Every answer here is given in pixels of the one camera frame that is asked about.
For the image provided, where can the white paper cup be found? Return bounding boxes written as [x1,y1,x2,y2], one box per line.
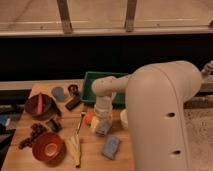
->
[120,109,128,130]

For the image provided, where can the dark maroon bowl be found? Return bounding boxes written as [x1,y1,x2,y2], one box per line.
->
[24,93,61,117]

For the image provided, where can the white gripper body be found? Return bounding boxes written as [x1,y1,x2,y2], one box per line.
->
[94,96,113,119]

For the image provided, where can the orange carrot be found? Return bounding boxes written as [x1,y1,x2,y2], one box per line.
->
[37,93,43,114]

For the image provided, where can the blue sponge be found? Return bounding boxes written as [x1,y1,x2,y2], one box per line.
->
[101,135,120,160]

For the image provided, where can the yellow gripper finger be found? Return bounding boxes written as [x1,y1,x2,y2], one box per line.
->
[90,116,100,133]

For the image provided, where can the small dark round cup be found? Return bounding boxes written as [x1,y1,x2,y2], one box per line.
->
[68,84,79,96]

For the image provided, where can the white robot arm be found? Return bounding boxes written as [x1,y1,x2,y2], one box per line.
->
[92,61,202,171]

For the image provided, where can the green plastic tray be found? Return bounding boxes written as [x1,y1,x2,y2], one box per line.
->
[81,71,127,107]

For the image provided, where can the black rectangular block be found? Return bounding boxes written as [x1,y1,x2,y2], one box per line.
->
[65,96,81,111]

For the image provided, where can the dark grape bunch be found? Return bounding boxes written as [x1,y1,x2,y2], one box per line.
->
[18,123,47,149]

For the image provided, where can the grey blue cup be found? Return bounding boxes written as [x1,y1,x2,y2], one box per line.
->
[51,87,65,101]

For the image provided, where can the red bowl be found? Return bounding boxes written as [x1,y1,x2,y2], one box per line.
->
[32,132,63,162]

